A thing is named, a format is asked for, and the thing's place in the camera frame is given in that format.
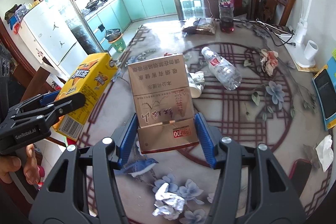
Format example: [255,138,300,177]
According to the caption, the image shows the yellow orange juice carton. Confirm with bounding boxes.
[53,53,117,141]

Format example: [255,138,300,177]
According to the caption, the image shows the white paper ball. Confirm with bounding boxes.
[152,182,186,221]

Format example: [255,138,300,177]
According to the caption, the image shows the gold cigarette carton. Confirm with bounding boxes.
[127,54,199,154]

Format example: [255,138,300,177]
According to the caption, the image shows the clear water bottle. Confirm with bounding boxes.
[202,47,242,91]

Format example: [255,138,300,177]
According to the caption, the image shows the white patterned wrapper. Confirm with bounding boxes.
[185,65,205,98]

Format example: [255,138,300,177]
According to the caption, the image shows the red wrapper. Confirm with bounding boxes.
[163,52,176,57]

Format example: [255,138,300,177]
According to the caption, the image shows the green kitchen trash bin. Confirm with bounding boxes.
[105,28,126,53]

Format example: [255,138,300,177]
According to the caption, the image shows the teal kitchen cabinets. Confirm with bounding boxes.
[85,0,177,51]

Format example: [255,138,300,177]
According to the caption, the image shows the person's left hand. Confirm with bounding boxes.
[0,144,40,185]

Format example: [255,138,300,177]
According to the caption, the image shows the carved wooden chair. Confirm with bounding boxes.
[21,57,68,102]

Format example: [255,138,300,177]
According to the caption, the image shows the red black phone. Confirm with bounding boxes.
[288,159,312,197]

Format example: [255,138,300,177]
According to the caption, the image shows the white refrigerator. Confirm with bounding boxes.
[18,0,87,78]

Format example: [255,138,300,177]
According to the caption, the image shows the white tissue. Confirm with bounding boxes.
[315,135,334,172]

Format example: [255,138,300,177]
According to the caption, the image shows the black wok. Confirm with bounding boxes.
[85,0,100,10]

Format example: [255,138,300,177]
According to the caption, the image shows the blue yellow tablet case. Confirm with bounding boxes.
[313,56,336,131]

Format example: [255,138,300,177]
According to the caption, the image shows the white desk lamp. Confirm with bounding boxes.
[252,0,318,68]

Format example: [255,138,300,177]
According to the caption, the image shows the white cup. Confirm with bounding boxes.
[303,40,318,61]

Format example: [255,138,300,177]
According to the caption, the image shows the white power strip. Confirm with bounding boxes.
[279,33,294,43]

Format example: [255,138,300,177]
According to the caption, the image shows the snack bag on table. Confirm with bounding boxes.
[182,18,217,35]

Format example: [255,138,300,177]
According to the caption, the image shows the dark wooden chair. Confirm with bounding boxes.
[251,0,296,26]

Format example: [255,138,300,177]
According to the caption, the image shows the purple drink bottle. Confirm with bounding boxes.
[218,0,234,33]

